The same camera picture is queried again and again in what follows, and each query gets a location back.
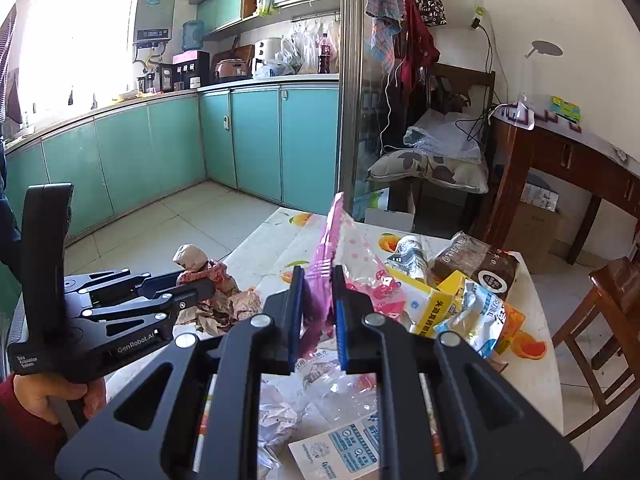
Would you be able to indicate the fruit printed tablecloth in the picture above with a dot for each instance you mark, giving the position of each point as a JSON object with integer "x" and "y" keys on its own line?
{"x": 280, "y": 255}

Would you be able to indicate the wooden cutting board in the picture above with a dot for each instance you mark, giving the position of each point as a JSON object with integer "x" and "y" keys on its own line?
{"x": 245, "y": 52}

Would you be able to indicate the teal lower kitchen cabinets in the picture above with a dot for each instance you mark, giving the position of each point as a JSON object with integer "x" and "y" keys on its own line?
{"x": 170, "y": 150}

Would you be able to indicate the crumpled white paper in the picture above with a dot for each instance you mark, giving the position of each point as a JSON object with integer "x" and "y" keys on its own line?
{"x": 275, "y": 410}

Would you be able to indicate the wooden desk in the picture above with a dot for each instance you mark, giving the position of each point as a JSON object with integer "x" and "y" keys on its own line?
{"x": 550, "y": 147}

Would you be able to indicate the white printed small box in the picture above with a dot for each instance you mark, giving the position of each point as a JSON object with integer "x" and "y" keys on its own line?
{"x": 540, "y": 196}

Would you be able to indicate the blue plaid cloth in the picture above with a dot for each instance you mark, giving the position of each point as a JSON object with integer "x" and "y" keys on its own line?
{"x": 385, "y": 20}

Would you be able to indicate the brown cardboard box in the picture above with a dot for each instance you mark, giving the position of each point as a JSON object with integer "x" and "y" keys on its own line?
{"x": 535, "y": 235}

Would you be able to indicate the white blue snack bag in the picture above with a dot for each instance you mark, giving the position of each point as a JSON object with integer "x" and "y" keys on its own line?
{"x": 480, "y": 320}

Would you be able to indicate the yellow tea carton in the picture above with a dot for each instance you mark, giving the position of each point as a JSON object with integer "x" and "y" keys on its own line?
{"x": 445, "y": 300}

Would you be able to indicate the wall socket with charger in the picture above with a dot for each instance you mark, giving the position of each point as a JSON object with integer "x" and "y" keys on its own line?
{"x": 479, "y": 17}

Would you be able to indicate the person's left hand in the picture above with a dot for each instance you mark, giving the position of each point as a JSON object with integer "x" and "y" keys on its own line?
{"x": 35, "y": 395}

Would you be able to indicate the white kitchen appliance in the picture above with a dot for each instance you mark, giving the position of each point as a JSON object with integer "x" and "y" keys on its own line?
{"x": 267, "y": 52}

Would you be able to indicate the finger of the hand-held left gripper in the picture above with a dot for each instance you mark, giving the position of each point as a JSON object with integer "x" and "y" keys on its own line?
{"x": 155, "y": 284}
{"x": 195, "y": 292}

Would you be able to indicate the person's left forearm red sleeve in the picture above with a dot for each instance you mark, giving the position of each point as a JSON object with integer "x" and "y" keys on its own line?
{"x": 20, "y": 447}

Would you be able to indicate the red garment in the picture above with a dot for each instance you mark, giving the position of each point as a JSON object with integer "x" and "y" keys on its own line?
{"x": 417, "y": 50}

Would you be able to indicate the bunch of plastic bags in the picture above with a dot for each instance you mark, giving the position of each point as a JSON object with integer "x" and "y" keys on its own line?
{"x": 300, "y": 52}

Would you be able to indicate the black white patterned cloth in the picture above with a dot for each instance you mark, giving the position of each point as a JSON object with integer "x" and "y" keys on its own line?
{"x": 432, "y": 5}

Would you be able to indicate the pink rice cooker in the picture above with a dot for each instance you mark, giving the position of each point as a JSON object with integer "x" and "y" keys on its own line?
{"x": 230, "y": 67}

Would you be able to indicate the floral pillow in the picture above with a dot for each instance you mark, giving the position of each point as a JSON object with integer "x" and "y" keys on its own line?
{"x": 430, "y": 170}

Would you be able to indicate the black coffee machine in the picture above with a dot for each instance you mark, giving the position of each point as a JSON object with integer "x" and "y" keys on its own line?
{"x": 192, "y": 67}

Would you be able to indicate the white printed packet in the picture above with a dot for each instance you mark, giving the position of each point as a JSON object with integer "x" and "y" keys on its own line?
{"x": 340, "y": 447}

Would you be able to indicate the cola bottle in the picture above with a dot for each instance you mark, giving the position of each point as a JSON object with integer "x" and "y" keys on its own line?
{"x": 325, "y": 55}

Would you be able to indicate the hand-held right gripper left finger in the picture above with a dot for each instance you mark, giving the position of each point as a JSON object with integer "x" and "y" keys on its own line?
{"x": 298, "y": 310}

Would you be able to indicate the brown snack packet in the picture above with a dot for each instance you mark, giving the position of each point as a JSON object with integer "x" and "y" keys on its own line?
{"x": 470, "y": 265}

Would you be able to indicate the crumpled beige paper ball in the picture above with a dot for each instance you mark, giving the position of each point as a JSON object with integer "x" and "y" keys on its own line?
{"x": 190, "y": 257}

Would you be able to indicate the white red patterned paper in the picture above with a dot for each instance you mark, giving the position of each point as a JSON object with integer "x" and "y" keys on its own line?
{"x": 517, "y": 115}

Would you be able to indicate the pink dotted plastic bag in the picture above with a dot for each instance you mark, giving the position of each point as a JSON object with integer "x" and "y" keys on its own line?
{"x": 325, "y": 255}

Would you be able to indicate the white desk lamp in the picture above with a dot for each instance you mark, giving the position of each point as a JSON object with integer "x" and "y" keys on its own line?
{"x": 546, "y": 48}

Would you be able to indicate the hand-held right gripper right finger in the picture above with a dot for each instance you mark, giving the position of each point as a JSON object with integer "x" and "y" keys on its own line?
{"x": 342, "y": 330}

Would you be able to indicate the light wooden chair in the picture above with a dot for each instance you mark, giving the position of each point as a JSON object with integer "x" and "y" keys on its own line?
{"x": 615, "y": 285}

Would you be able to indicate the silver water heater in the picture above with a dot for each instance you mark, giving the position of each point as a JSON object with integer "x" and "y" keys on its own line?
{"x": 155, "y": 15}

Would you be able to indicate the crumpled clear plastic wrap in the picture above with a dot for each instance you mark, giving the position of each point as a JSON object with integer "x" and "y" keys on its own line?
{"x": 335, "y": 390}

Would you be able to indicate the metal sliding door frame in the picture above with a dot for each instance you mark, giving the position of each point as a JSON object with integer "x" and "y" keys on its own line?
{"x": 352, "y": 85}

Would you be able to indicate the clear plastic bag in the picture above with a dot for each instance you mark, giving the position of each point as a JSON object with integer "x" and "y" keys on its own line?
{"x": 445, "y": 137}

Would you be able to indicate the green yellow packet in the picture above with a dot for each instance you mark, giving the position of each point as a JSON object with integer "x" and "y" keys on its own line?
{"x": 566, "y": 109}

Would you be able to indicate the green white carton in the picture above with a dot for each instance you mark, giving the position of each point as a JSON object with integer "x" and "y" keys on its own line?
{"x": 372, "y": 202}

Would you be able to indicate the blue water jug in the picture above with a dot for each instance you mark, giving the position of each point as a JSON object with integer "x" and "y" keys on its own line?
{"x": 193, "y": 35}

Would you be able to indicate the dark wooden chair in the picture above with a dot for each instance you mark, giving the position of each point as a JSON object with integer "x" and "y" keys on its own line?
{"x": 462, "y": 80}

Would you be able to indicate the kitchen window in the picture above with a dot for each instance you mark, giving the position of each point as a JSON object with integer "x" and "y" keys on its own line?
{"x": 80, "y": 35}

